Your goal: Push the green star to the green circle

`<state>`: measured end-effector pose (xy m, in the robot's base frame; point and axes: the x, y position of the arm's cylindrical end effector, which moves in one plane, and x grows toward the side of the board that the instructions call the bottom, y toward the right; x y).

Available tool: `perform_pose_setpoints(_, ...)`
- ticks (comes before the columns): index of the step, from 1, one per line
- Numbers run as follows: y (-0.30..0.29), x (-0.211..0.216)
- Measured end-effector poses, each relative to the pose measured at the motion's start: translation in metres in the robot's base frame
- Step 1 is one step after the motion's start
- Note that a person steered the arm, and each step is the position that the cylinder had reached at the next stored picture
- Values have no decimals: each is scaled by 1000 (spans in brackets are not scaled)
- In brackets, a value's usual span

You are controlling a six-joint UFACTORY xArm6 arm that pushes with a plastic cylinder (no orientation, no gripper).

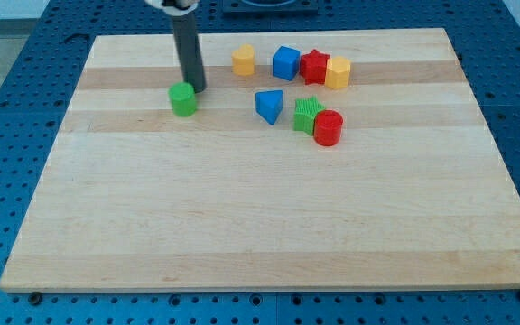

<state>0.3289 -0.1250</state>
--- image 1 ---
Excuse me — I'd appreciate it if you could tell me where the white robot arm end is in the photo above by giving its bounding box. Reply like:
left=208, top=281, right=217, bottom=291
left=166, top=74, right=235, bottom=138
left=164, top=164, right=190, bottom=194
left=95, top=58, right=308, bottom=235
left=144, top=0, right=199, bottom=17

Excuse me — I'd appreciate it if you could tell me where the green star block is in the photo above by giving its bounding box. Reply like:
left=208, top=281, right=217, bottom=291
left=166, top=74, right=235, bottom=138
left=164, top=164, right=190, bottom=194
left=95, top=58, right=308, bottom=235
left=293, top=96, right=325, bottom=135

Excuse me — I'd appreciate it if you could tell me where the red star block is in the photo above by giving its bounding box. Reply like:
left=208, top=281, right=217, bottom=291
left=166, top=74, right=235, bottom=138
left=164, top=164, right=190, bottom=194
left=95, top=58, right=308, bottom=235
left=299, top=49, right=330, bottom=85

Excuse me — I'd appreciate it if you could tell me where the blue triangle block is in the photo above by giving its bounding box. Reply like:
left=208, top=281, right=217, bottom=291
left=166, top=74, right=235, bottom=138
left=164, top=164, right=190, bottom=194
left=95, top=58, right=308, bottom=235
left=255, top=90, right=283, bottom=125

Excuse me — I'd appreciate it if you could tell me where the red cylinder block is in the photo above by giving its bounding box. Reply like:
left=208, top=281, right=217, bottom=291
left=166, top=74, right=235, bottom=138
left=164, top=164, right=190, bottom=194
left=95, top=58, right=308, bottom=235
left=313, top=109, right=344, bottom=146

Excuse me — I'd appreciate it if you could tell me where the green cylinder block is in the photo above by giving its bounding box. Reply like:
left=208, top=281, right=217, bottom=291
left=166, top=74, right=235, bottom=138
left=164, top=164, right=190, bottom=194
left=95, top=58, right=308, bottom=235
left=168, top=82, right=197, bottom=117

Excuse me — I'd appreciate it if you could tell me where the blue cube block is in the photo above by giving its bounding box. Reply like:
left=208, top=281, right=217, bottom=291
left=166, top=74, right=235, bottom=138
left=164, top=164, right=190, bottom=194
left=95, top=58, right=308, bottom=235
left=272, top=46, right=301, bottom=81

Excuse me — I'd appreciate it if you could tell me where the yellow heart block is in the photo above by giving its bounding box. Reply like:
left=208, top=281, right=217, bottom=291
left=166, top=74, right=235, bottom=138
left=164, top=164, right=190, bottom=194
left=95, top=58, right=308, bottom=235
left=231, top=43, right=255, bottom=76

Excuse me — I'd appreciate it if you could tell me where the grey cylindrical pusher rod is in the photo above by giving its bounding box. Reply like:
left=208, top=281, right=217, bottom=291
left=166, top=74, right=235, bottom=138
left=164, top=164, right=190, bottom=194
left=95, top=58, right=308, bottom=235
left=172, top=12, right=207, bottom=93

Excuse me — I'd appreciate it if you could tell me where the yellow hexagon block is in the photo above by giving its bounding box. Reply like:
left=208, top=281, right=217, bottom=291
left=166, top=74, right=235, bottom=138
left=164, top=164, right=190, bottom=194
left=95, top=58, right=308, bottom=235
left=324, top=56, right=351, bottom=89

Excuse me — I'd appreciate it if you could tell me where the light wooden board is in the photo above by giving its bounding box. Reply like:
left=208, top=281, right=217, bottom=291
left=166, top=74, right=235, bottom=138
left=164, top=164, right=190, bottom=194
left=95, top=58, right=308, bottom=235
left=0, top=28, right=520, bottom=293

